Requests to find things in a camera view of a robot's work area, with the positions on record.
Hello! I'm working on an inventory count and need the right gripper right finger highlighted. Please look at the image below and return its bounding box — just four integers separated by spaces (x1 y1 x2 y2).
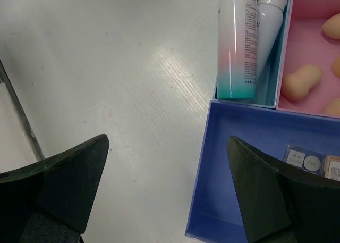
227 136 339 242

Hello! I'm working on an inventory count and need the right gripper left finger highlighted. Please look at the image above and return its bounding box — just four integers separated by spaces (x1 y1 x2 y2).
1 134 109 242

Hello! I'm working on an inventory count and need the clear silver pan palette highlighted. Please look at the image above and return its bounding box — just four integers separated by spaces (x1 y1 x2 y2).
283 145 326 177

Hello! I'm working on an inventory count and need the colourful glitter eyeshadow palette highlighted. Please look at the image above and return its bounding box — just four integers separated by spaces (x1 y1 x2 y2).
324 155 340 181

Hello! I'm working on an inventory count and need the beige makeup sponge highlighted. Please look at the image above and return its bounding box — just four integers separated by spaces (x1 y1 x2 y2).
281 64 322 101
322 14 340 39
324 98 340 117

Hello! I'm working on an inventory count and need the pink teal spray bottle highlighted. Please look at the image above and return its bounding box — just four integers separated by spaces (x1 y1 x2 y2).
217 0 258 99

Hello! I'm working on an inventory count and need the white clear-cap bottle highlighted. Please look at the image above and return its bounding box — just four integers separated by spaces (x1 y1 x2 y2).
257 0 287 78

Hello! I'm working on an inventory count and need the three-compartment organizer tray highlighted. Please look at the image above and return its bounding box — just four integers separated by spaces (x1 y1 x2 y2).
185 0 339 242

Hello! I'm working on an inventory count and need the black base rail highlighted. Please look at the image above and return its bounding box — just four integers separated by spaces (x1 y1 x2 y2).
1 62 45 161

